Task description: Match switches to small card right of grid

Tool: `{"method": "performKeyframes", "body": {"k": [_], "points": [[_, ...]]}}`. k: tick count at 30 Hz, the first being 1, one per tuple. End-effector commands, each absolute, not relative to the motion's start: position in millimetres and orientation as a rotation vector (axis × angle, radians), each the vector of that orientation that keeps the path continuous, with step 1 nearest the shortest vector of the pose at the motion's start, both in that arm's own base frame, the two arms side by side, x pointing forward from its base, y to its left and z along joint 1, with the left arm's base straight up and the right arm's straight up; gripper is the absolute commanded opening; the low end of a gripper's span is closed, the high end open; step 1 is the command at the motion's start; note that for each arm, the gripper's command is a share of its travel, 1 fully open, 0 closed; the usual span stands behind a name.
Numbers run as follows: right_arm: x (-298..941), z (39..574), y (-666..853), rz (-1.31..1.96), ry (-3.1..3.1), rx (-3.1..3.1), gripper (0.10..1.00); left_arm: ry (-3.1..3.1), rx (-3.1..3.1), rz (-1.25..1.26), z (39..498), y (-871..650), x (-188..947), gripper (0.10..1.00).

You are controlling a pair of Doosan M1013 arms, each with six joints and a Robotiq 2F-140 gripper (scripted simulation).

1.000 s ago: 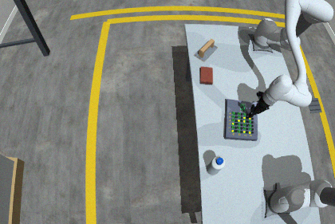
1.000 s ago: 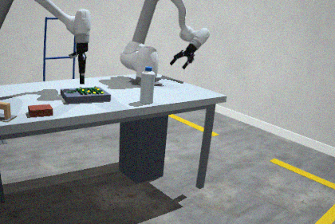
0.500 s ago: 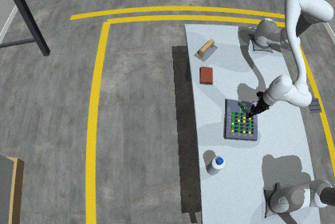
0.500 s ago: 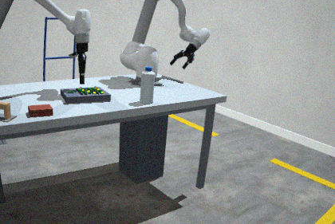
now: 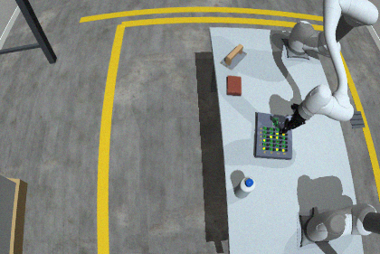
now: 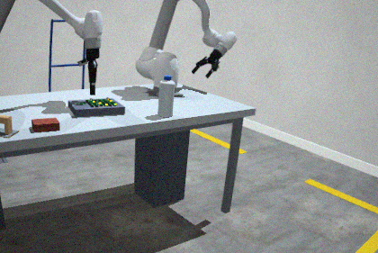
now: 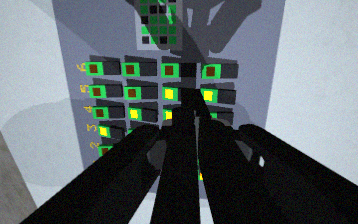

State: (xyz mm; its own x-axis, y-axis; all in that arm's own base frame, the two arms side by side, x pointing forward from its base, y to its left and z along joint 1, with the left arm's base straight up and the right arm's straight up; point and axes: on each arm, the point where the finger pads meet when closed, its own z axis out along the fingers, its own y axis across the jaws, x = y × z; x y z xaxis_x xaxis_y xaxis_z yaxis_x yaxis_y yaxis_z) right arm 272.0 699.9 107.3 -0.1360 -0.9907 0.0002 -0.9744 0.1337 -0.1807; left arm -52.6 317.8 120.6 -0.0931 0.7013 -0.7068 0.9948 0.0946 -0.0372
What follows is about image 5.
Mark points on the grey bottle with blue cap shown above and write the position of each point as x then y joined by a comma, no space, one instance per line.
244,187

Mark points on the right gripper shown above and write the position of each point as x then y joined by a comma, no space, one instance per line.
291,120

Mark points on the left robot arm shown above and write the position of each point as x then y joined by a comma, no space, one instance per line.
361,219

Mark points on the red-brown rectangular block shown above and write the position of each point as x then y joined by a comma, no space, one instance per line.
234,86

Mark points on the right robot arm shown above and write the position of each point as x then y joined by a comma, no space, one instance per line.
304,38

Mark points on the grey switch panel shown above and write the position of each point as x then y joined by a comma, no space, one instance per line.
265,123

